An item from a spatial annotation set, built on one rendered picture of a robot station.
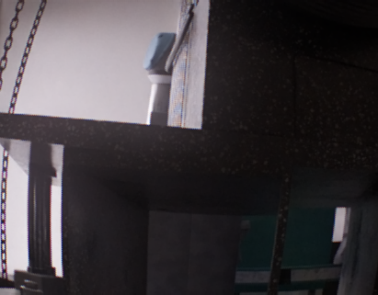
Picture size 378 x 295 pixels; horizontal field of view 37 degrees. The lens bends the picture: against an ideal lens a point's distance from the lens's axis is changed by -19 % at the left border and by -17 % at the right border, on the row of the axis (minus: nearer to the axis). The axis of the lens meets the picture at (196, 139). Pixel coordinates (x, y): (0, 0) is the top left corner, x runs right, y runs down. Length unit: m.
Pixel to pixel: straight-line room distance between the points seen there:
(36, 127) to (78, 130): 0.05
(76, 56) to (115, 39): 0.23
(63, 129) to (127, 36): 2.68
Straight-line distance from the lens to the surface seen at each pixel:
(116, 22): 3.39
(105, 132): 0.67
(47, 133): 0.67
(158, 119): 1.31
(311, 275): 1.76
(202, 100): 0.68
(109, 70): 3.30
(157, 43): 1.75
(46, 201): 0.90
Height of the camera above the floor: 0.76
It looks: 11 degrees up
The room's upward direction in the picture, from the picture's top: 4 degrees clockwise
